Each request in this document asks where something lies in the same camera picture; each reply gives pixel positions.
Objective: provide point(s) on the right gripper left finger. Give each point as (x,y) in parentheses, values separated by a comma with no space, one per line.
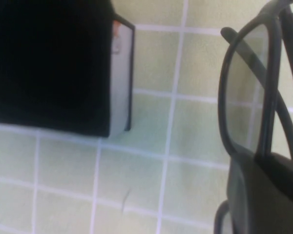
(246,209)

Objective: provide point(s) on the black framed glasses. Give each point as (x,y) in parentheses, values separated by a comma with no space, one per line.
(223,97)

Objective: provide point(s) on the black glasses case printed sides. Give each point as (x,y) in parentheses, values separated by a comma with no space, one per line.
(51,68)

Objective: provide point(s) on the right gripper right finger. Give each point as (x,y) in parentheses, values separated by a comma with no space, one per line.
(283,180)

